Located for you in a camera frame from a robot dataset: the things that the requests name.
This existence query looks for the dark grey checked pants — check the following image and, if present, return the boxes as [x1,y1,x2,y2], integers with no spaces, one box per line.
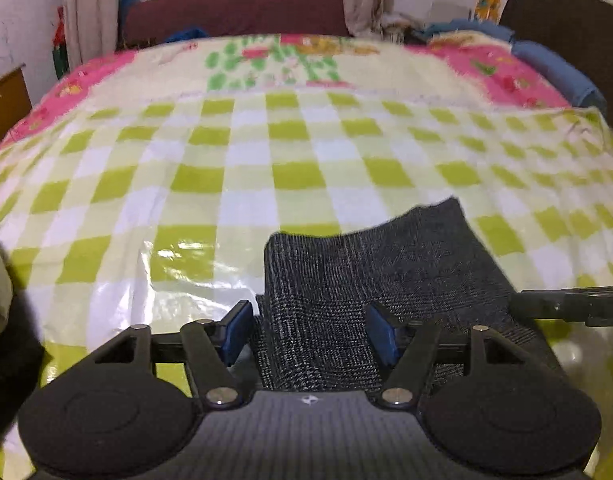
[252,198,561,391]

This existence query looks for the green checked plastic sheet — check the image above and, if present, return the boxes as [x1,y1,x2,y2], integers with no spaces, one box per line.
[0,89,613,382]

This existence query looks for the blue pillow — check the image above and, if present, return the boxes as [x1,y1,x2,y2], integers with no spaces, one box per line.
[423,20,607,112]

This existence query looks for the dark wooden headboard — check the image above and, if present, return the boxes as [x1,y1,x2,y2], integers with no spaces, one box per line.
[501,0,613,127]

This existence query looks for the floral pink yellow bedspread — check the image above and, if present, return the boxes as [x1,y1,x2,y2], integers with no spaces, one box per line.
[0,32,568,149]

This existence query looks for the orange yellow snack bag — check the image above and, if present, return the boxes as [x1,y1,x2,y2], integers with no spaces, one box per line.
[474,0,502,24]

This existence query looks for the wooden side cabinet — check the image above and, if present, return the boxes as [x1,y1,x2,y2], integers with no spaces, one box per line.
[0,65,31,142]

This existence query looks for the maroon sofa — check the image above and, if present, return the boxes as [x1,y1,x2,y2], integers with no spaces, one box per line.
[119,0,350,48]

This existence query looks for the left beige curtain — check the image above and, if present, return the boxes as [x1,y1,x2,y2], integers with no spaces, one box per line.
[64,0,119,72]

